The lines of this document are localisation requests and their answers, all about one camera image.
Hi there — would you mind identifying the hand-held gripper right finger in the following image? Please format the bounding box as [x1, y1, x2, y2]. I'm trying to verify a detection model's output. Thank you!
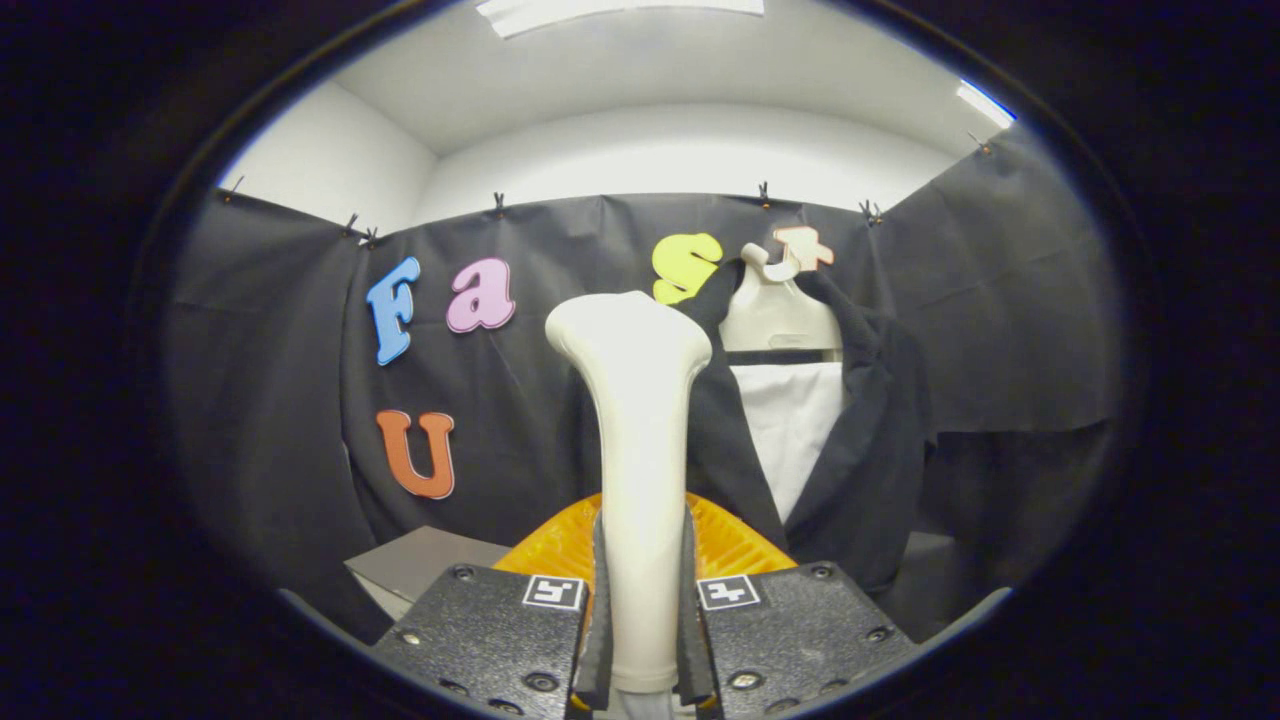
[680, 490, 919, 717]

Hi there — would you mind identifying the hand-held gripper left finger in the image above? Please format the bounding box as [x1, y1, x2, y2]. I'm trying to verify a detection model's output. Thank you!
[370, 490, 614, 720]

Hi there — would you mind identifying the black suit jacket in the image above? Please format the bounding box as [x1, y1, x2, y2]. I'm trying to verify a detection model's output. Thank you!
[685, 262, 937, 597]

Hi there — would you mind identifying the white garment steamer head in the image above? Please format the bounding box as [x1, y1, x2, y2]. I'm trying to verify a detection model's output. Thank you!
[545, 290, 714, 697]

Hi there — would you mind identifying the grey cabinet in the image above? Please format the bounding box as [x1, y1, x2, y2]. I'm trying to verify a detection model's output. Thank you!
[345, 527, 512, 623]

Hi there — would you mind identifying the white mannequin torso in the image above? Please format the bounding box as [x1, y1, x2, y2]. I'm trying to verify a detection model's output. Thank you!
[730, 362, 845, 524]

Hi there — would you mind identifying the black backdrop cloth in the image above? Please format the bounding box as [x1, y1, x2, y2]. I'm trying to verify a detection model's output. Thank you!
[165, 125, 1127, 647]

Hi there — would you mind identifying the cream plastic hanger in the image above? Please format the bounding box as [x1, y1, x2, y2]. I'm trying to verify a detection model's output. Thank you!
[718, 243, 845, 353]

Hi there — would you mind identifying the row of black clips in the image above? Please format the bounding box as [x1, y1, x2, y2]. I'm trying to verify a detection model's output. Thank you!
[222, 130, 993, 251]

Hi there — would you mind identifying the small ceiling light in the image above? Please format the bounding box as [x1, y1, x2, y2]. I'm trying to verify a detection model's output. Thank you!
[955, 80, 1017, 130]

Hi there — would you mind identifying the large ceiling light panel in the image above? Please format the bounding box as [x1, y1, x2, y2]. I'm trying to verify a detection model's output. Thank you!
[475, 0, 766, 40]

